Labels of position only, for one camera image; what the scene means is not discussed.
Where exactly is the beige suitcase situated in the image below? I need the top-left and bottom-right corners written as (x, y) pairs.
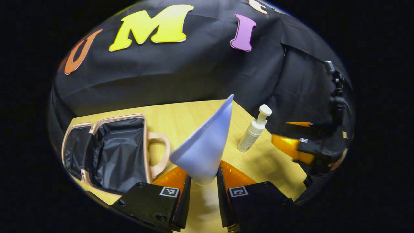
top-left (61, 114), bottom-right (171, 196)

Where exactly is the white pump bottle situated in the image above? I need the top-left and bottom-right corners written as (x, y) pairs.
top-left (237, 104), bottom-right (272, 153)

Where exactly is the black backdrop cloth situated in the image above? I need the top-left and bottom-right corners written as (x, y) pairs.
top-left (47, 0), bottom-right (354, 169)

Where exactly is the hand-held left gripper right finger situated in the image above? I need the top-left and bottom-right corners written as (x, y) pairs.
top-left (216, 160), bottom-right (295, 233)

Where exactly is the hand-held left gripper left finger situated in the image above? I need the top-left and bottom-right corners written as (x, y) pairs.
top-left (112, 166), bottom-right (192, 233)

